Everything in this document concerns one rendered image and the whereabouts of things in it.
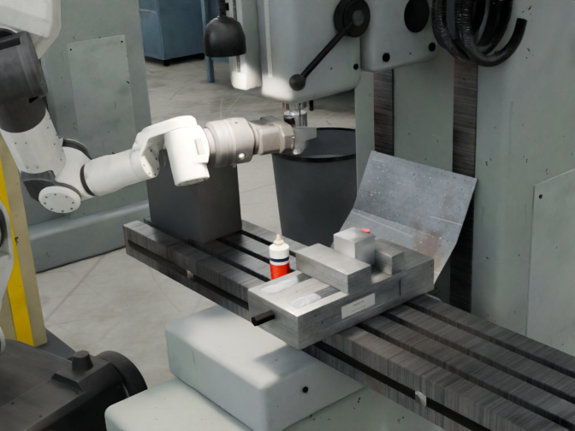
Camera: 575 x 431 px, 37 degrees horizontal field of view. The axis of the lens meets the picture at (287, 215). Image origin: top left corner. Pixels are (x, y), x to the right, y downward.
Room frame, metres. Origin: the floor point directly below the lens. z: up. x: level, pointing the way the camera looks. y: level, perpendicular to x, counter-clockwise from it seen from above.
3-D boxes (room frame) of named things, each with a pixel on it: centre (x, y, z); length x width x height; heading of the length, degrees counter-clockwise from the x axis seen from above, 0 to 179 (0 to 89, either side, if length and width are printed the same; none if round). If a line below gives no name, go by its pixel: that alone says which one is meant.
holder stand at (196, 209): (1.97, 0.23, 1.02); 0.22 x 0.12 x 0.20; 41
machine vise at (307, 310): (1.50, -0.10, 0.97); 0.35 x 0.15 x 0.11; 128
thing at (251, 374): (1.64, -0.03, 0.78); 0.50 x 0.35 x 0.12; 129
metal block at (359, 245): (1.52, -0.12, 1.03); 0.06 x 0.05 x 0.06; 38
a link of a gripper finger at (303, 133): (1.61, -0.04, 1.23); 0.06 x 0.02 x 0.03; 115
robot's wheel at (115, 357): (1.91, 0.47, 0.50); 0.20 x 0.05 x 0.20; 54
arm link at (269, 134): (1.60, 0.06, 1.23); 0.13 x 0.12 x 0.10; 25
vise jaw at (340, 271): (1.48, -0.08, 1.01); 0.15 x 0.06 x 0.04; 38
